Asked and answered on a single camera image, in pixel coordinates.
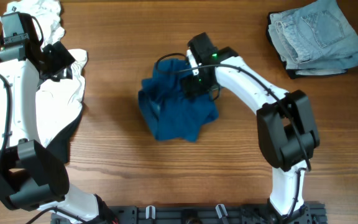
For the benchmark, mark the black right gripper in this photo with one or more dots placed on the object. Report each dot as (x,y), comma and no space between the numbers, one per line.
(191,81)

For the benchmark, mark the light blue folded jeans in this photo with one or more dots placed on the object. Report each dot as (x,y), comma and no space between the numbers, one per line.
(315,37)

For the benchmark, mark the white t-shirt black lettering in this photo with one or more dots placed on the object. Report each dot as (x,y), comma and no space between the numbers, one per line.
(57,104)

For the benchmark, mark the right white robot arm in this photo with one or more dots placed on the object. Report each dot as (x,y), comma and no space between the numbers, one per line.
(286,127)

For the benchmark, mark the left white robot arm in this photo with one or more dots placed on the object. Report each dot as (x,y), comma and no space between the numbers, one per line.
(31,177)

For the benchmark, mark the teal blue polo shirt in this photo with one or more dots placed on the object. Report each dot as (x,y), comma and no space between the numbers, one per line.
(166,110)

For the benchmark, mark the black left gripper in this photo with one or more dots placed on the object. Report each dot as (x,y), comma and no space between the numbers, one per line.
(63,59)

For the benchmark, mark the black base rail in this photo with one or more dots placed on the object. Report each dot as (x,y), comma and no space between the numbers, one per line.
(251,213)

